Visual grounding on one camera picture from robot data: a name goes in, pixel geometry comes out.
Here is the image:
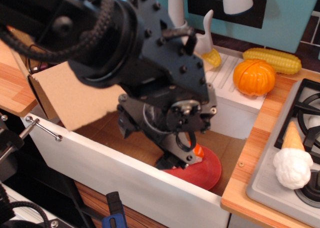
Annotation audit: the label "toy ice cream cone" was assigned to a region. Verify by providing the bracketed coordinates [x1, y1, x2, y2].
[273, 121, 314, 190]

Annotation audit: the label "toy salmon sushi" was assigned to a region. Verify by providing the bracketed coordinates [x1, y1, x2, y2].
[172, 143, 205, 169]

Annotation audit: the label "metal clamp with handle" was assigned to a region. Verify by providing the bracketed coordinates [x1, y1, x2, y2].
[0, 116, 63, 182]

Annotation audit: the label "teal toy microwave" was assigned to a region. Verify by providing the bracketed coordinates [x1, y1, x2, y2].
[158, 0, 317, 53]

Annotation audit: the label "orange toy pumpkin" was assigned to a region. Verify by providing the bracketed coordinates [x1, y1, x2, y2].
[233, 59, 276, 96]

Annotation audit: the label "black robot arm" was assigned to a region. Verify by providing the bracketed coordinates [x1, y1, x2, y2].
[0, 0, 217, 170]

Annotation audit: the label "white toy sink basin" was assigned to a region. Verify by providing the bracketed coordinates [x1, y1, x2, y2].
[30, 47, 265, 228]

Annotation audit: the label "small yellow toy corn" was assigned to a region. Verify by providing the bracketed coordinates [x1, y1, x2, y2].
[201, 48, 222, 68]

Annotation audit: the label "blue black bar clamp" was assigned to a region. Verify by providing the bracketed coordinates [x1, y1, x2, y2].
[101, 192, 128, 228]

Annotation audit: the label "cardboard sheet sink bottom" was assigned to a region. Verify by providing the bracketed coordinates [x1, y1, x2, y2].
[75, 112, 246, 196]

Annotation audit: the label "yellow toy corn cob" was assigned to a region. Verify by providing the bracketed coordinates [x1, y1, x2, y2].
[242, 47, 302, 75]

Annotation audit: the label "red plastic plate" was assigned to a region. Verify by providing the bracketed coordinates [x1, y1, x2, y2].
[164, 146, 222, 190]

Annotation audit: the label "brown cardboard kitchen set box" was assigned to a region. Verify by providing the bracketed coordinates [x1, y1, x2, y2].
[12, 50, 125, 131]

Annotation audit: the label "grey toy faucet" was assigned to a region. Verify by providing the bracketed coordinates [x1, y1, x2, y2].
[168, 0, 214, 55]

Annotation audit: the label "black cables inside box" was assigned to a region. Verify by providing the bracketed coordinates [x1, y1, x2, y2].
[27, 58, 51, 74]

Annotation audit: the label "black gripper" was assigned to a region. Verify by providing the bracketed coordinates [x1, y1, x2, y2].
[117, 94, 198, 170]

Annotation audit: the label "black braided cable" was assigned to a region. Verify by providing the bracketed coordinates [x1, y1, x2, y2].
[0, 185, 50, 228]

